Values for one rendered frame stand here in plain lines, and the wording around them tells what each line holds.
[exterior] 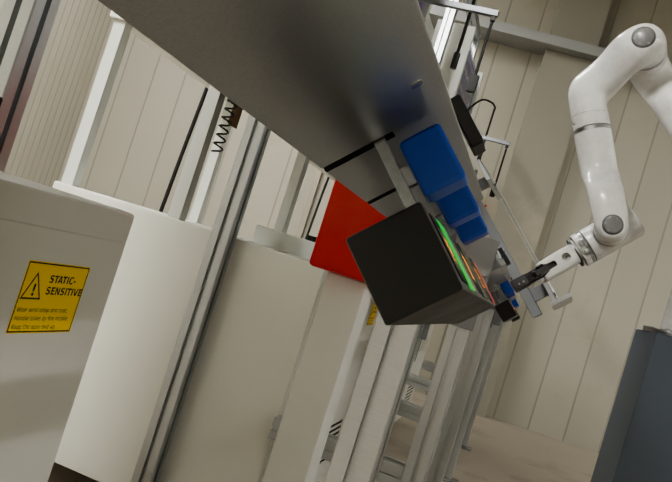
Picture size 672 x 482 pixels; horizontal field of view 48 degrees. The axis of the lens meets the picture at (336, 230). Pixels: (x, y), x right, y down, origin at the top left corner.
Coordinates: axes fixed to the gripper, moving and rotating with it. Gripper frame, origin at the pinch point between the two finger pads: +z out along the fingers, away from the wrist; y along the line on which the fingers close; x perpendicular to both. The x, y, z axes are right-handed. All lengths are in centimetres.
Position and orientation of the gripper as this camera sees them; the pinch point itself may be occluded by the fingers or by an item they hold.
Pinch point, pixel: (519, 283)
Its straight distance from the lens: 192.5
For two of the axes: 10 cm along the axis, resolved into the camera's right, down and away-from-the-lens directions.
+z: -8.5, 5.0, 1.5
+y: 2.4, 1.2, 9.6
